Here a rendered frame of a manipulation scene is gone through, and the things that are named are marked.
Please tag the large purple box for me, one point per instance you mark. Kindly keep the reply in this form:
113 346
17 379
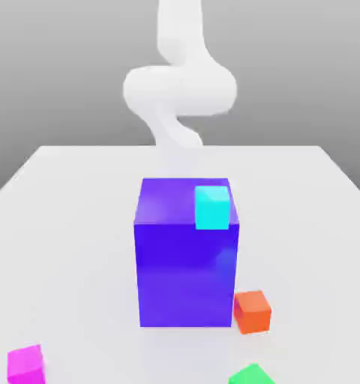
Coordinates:
184 270

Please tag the small green cube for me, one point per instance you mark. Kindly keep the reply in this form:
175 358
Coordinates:
252 375

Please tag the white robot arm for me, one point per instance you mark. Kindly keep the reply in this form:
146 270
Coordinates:
180 90

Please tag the small cyan cube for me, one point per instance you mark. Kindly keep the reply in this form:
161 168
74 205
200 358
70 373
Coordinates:
212 210

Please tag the small orange cube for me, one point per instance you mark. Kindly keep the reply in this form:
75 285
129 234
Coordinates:
253 315

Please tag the small magenta cube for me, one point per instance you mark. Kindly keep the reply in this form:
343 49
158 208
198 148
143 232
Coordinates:
25 364

